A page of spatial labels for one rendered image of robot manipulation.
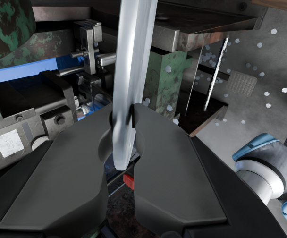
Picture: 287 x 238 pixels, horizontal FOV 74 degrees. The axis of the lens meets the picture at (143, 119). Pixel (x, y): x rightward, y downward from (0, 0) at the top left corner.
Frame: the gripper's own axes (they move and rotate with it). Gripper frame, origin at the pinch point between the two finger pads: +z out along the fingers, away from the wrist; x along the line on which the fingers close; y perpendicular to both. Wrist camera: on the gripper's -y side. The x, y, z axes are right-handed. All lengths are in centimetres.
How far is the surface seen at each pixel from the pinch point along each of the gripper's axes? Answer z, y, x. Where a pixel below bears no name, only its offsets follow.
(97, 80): 54, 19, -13
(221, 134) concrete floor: 91, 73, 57
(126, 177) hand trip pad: 44, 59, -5
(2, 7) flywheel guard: 15.9, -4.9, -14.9
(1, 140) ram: 29, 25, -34
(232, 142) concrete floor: 85, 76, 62
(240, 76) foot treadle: 74, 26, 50
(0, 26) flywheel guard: 14.4, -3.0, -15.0
